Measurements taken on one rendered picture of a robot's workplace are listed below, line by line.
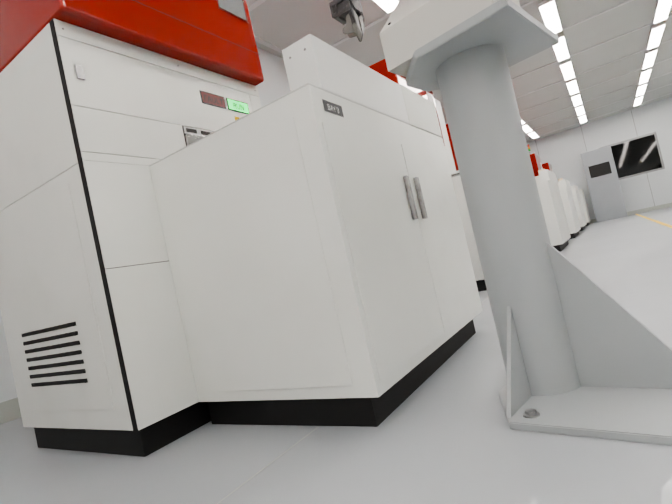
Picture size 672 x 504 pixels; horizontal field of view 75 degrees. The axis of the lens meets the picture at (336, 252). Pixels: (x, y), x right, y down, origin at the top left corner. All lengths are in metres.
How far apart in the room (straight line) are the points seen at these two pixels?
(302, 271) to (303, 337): 0.17
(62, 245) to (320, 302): 0.80
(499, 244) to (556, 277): 0.14
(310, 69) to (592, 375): 0.95
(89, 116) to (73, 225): 0.31
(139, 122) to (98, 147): 0.18
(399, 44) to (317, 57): 0.20
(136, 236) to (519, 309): 1.04
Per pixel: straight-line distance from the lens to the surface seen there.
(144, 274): 1.38
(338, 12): 1.63
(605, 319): 1.08
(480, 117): 1.07
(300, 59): 1.19
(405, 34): 1.14
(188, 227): 1.34
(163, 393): 1.38
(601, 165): 13.64
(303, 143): 1.07
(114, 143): 1.45
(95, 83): 1.51
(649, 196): 14.38
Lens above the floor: 0.39
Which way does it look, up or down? 2 degrees up
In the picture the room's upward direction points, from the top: 13 degrees counter-clockwise
